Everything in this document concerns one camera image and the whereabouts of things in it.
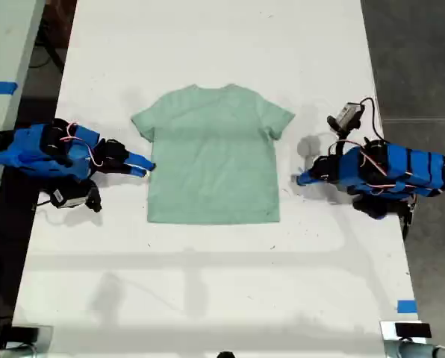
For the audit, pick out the white side table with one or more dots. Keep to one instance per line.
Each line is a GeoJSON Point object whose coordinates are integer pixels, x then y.
{"type": "Point", "coordinates": [2, 44]}

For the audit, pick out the small black box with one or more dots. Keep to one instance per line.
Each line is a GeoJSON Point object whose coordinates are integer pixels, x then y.
{"type": "Point", "coordinates": [413, 330]}
{"type": "Point", "coordinates": [24, 333]}

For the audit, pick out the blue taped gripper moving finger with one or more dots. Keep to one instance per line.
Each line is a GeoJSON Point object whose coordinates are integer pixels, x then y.
{"type": "Point", "coordinates": [305, 181]}
{"type": "Point", "coordinates": [136, 171]}

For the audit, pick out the grey metal pipe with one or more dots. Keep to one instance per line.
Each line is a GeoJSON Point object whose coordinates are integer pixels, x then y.
{"type": "Point", "coordinates": [416, 350]}
{"type": "Point", "coordinates": [9, 352]}

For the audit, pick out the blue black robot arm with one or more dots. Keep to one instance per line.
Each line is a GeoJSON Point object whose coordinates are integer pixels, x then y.
{"type": "Point", "coordinates": [32, 153]}
{"type": "Point", "coordinates": [398, 171]}

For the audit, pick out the pale green T-shirt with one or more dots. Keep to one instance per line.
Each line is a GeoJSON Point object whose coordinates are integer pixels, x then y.
{"type": "Point", "coordinates": [215, 160]}

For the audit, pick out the short blue tape strip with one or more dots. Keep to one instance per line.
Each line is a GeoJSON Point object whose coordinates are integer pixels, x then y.
{"type": "Point", "coordinates": [407, 306]}

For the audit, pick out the black round object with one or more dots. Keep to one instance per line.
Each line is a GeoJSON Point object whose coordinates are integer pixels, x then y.
{"type": "Point", "coordinates": [225, 354]}

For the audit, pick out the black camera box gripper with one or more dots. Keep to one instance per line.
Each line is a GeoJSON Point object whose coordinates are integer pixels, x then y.
{"type": "Point", "coordinates": [71, 197]}
{"type": "Point", "coordinates": [347, 116]}

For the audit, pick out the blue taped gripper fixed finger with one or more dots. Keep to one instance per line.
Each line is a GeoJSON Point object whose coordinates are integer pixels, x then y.
{"type": "Point", "coordinates": [305, 173]}
{"type": "Point", "coordinates": [142, 161]}

